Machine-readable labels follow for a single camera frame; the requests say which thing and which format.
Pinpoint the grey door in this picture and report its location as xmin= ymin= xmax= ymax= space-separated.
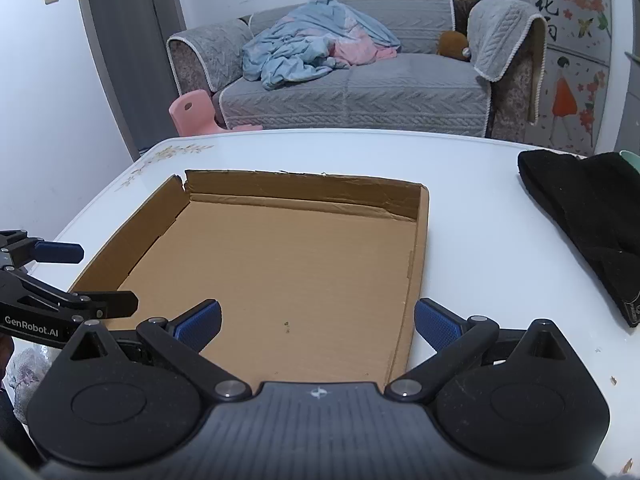
xmin=72 ymin=0 xmax=188 ymax=161

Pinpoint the grey floral cloth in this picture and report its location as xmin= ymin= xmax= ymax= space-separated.
xmin=5 ymin=347 xmax=57 ymax=426

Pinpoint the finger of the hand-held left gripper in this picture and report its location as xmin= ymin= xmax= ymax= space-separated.
xmin=0 ymin=270 xmax=139 ymax=323
xmin=0 ymin=230 xmax=84 ymax=273

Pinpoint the black knit hat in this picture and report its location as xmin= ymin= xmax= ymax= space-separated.
xmin=517 ymin=149 xmax=640 ymax=329

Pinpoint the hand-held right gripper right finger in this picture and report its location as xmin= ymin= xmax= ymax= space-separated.
xmin=384 ymin=297 xmax=582 ymax=404

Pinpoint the grey knitted sofa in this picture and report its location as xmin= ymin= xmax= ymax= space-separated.
xmin=166 ymin=0 xmax=548 ymax=141

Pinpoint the brown plush toy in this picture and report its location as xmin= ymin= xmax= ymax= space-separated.
xmin=437 ymin=30 xmax=472 ymax=61

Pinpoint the pink plastic stool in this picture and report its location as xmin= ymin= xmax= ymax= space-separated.
xmin=169 ymin=89 xmax=261 ymax=137

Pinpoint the flower decorated fridge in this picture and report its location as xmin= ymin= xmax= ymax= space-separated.
xmin=492 ymin=0 xmax=626 ymax=156

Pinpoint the light blue blanket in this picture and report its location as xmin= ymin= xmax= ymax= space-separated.
xmin=242 ymin=0 xmax=401 ymax=91

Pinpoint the pink cloth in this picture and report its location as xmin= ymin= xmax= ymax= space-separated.
xmin=327 ymin=40 xmax=398 ymax=67

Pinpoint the shallow cardboard box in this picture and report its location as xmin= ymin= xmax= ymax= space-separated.
xmin=69 ymin=169 xmax=431 ymax=396

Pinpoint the grey knitted sofa throw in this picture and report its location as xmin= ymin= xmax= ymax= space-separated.
xmin=467 ymin=0 xmax=548 ymax=83

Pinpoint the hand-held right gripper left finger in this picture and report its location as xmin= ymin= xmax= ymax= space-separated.
xmin=59 ymin=299 xmax=252 ymax=404

